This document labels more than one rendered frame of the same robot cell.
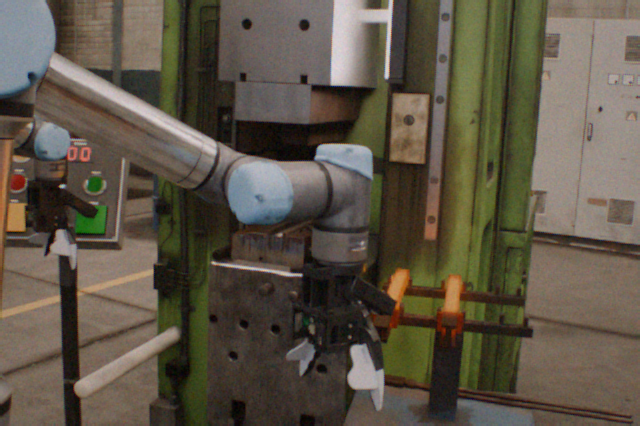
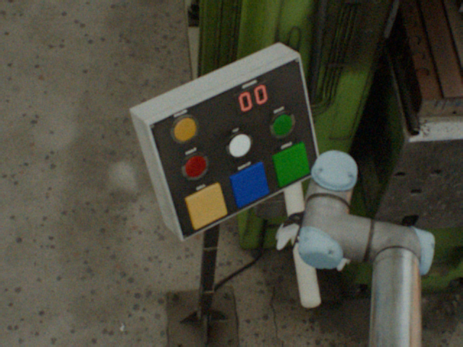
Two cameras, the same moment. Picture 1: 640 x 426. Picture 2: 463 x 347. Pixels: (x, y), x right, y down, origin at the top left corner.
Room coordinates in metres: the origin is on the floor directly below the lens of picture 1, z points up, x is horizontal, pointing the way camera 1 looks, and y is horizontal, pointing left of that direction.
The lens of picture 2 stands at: (0.91, 1.20, 2.66)
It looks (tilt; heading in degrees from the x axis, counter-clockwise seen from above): 59 degrees down; 329
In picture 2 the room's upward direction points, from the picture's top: 7 degrees clockwise
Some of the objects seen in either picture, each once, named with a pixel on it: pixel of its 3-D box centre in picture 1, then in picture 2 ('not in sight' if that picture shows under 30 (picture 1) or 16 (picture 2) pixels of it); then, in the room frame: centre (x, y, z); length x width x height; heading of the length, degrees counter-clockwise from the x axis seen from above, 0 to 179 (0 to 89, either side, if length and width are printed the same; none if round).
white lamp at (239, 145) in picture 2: not in sight; (239, 145); (1.78, 0.69, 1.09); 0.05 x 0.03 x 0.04; 71
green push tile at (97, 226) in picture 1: (91, 220); (289, 163); (1.74, 0.58, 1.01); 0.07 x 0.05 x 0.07; 96
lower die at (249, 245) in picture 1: (296, 232); (444, 29); (1.95, 0.07, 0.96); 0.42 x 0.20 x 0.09; 161
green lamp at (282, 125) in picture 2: (95, 185); (282, 124); (1.79, 0.59, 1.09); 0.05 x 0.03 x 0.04; 71
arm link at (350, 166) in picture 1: (341, 187); not in sight; (0.94, -0.02, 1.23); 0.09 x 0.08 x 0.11; 128
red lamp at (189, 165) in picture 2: (17, 182); (195, 166); (1.76, 0.78, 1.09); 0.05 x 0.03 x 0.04; 71
